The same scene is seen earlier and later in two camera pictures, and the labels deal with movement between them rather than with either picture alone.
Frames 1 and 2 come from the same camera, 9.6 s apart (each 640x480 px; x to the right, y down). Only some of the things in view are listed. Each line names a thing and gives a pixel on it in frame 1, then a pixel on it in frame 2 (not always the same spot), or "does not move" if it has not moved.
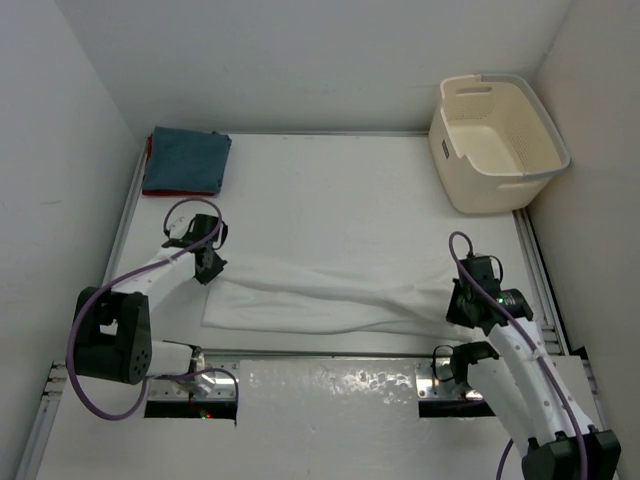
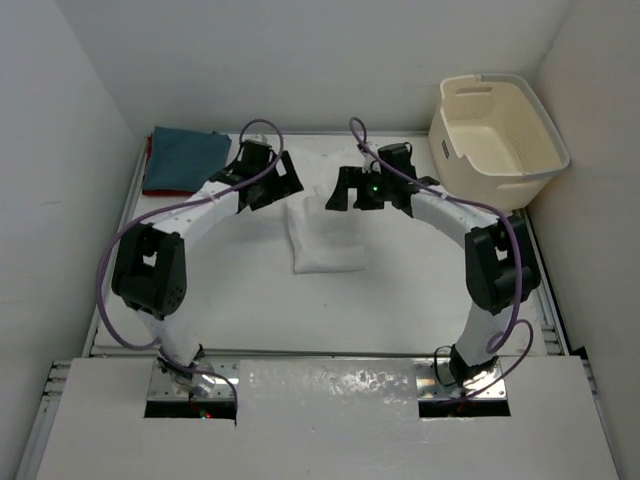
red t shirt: [165, 192] does not move
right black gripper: [452, 314] → [352, 177]
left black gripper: [205, 277] → [284, 185]
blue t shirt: [186, 159] does not move
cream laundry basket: [495, 142] does not move
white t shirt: [298, 291] → [324, 240]
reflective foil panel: [326, 391] does not move
